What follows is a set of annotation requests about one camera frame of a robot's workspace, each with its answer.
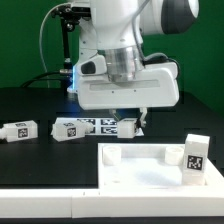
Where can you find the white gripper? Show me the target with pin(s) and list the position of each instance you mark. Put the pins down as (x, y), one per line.
(154, 86)

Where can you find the white square table top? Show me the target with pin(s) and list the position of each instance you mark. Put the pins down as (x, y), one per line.
(129, 166)

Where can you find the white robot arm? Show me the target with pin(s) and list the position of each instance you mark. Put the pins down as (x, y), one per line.
(112, 72)

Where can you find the white sheet with tags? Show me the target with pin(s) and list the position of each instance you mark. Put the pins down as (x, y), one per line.
(105, 126)

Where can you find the white L-shaped obstacle fence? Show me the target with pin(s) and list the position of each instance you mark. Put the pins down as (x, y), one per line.
(62, 203)

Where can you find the black camera on stand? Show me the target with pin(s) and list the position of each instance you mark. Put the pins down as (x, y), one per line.
(70, 17)

